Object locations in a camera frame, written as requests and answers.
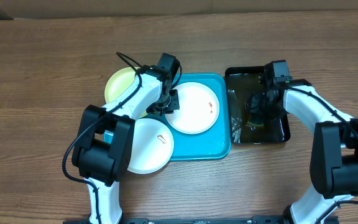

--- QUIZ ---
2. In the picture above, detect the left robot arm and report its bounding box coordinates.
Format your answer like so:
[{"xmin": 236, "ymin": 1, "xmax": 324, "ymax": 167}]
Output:
[{"xmin": 63, "ymin": 65, "xmax": 181, "ymax": 223}]

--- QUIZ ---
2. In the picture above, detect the white plate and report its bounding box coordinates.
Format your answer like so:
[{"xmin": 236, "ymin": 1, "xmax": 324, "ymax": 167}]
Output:
[
  {"xmin": 165, "ymin": 82, "xmax": 220, "ymax": 134},
  {"xmin": 127, "ymin": 118, "xmax": 174, "ymax": 174}
]

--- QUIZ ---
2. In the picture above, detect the black water tray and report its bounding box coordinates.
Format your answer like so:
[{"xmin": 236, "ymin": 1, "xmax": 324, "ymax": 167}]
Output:
[{"xmin": 224, "ymin": 66, "xmax": 290, "ymax": 144}]

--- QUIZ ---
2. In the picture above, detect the green yellow sponge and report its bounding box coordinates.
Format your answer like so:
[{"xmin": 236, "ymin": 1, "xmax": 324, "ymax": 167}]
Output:
[{"xmin": 247, "ymin": 114, "xmax": 264, "ymax": 127}]

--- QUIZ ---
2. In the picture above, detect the lime green plate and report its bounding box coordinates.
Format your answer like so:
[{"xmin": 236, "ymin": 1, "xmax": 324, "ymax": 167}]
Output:
[{"xmin": 103, "ymin": 67, "xmax": 154, "ymax": 120}]

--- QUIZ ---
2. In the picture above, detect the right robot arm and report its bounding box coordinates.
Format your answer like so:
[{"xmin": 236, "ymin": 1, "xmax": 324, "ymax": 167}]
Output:
[{"xmin": 245, "ymin": 80, "xmax": 358, "ymax": 223}]

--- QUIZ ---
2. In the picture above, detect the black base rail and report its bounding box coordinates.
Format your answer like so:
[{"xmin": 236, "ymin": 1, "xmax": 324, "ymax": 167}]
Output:
[{"xmin": 63, "ymin": 215, "xmax": 340, "ymax": 224}]

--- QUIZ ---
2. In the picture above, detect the white plate front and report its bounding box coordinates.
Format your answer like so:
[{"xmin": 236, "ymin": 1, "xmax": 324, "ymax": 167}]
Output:
[{"xmin": 127, "ymin": 118, "xmax": 174, "ymax": 174}]

